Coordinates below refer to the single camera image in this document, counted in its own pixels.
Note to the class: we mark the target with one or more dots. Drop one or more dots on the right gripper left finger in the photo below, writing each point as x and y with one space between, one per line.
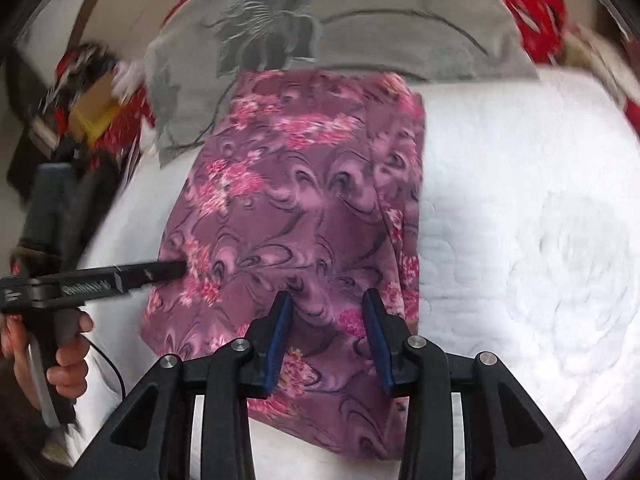
149 435

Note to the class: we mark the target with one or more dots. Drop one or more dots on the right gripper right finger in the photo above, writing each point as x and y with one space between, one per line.
505 434

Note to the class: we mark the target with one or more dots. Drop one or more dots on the purple floral shirt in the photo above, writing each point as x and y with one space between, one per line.
310 185

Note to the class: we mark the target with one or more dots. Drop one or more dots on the pile of clothes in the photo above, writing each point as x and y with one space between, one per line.
78 69

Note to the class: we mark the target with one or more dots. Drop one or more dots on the person's left hand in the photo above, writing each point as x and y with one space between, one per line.
68 376

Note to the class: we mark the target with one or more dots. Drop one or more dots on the dark green jacket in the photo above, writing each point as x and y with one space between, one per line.
64 212

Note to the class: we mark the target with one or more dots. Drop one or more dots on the yellow cardboard box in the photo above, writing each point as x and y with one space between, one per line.
93 112

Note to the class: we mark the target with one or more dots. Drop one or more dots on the white quilted mattress cover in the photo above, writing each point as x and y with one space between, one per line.
529 248

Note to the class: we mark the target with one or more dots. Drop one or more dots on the white plastic bag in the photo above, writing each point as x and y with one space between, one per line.
128 77

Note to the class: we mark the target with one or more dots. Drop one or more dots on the plastic bag of toys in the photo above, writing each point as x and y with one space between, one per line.
587 50

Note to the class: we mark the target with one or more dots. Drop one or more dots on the grey flower pillow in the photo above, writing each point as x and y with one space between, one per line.
192 65

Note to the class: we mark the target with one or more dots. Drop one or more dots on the red patterned quilt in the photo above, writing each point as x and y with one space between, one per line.
541 24

